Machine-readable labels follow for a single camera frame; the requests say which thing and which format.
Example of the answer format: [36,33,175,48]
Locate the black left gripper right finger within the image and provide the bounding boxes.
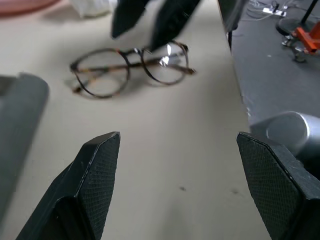
[236,131,320,240]

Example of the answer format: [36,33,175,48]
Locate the tortoiseshell round glasses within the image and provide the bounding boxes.
[69,40,198,100]

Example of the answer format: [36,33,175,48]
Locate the black round stand base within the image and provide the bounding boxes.
[275,0,320,36]

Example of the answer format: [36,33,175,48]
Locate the grey caster wheel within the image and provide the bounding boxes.
[291,46,310,63]

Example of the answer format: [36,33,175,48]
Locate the dark grey glasses case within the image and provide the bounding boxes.
[0,71,50,222]

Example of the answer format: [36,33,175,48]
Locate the dark grey panel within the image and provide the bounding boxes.
[217,0,251,49]

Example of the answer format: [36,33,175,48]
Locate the orange metal bracket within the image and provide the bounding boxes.
[291,26,320,55]

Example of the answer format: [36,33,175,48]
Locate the white power strip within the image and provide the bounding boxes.
[262,6,288,18]

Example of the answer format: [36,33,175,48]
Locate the silver robot body part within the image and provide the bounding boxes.
[249,110,320,181]

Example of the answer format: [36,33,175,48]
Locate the white crumpled cloth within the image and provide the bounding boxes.
[71,0,118,19]

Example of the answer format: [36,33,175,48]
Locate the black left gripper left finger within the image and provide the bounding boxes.
[14,131,122,240]

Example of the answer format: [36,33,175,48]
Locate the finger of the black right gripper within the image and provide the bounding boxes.
[147,0,203,52]
[111,0,152,39]

